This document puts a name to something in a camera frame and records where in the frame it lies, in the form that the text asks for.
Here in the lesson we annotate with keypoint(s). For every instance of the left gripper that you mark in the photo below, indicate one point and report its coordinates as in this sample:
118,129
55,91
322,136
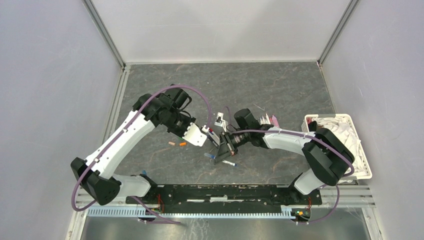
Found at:
189,120

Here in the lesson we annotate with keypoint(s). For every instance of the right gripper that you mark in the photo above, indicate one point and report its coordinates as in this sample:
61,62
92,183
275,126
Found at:
227,150

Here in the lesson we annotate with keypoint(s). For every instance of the clear capped blue marker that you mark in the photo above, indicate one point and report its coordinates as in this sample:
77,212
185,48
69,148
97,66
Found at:
229,163

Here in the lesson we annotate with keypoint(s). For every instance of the light blue capped pen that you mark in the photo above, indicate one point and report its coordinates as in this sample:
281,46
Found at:
265,120

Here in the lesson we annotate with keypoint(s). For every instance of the pink highlighter pen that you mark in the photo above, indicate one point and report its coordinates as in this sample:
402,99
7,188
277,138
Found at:
274,121

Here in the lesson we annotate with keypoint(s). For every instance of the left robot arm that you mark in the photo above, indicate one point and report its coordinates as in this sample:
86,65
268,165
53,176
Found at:
96,173

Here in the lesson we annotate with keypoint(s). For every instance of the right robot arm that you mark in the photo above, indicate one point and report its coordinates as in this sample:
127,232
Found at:
328,158

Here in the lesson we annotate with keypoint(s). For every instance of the dark purple pen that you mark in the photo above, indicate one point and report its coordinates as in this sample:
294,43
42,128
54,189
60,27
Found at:
214,138

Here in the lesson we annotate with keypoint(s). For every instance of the red capped marker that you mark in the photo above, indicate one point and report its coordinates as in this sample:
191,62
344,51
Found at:
208,134

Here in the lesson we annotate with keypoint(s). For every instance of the white plastic basket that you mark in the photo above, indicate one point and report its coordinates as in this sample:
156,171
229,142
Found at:
311,126

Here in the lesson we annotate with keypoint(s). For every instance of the white cloth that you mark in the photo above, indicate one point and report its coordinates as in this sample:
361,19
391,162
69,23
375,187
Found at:
345,133

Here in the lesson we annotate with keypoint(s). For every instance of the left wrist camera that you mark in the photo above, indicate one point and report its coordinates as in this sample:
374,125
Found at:
194,135

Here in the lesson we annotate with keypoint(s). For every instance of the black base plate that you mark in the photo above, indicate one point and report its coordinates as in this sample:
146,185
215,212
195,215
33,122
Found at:
227,199

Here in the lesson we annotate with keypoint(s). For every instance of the slotted cable duct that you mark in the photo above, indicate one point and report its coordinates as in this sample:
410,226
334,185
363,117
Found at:
141,212

